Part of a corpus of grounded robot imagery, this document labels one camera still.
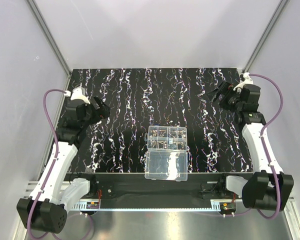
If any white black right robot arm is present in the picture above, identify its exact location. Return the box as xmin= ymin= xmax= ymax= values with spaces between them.
xmin=96 ymin=80 xmax=294 ymax=212

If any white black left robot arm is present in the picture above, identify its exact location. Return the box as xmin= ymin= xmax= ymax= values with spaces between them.
xmin=16 ymin=96 xmax=110 ymax=234

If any clear plastic organizer box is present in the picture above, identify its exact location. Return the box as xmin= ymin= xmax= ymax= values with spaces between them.
xmin=144 ymin=125 xmax=188 ymax=182

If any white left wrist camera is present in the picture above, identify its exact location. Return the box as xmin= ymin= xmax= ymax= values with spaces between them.
xmin=63 ymin=86 xmax=91 ymax=105

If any grey cable duct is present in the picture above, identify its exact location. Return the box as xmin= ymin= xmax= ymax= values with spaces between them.
xmin=72 ymin=198 xmax=221 ymax=212

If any aluminium frame profile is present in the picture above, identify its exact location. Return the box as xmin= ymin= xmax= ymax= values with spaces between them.
xmin=26 ymin=0 xmax=73 ymax=78

